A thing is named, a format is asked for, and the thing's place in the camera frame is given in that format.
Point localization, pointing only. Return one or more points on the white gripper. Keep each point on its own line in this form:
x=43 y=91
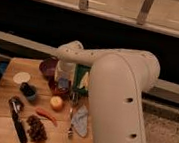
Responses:
x=64 y=75

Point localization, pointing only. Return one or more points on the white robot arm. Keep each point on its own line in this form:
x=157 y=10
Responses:
x=117 y=79

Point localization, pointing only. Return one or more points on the dark red bowl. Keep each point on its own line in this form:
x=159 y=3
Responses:
x=48 y=67

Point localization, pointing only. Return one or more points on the green sponge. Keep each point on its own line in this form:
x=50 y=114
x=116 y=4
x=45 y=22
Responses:
x=81 y=78

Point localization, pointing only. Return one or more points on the red plate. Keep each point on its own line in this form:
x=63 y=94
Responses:
x=56 y=89

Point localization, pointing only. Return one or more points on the metal fork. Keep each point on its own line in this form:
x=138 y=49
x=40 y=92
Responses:
x=73 y=102

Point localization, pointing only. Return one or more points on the yellow apple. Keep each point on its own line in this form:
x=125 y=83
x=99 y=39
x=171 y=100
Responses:
x=56 y=103

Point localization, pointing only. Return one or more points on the white round lid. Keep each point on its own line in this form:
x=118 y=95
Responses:
x=21 y=77

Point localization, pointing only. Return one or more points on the red chili pepper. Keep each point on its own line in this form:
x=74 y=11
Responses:
x=46 y=114

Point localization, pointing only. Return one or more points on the light blue cloth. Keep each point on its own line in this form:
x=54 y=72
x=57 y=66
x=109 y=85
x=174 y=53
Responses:
x=79 y=121

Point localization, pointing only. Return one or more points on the brown grape bunch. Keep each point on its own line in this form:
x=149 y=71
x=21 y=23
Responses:
x=37 y=131

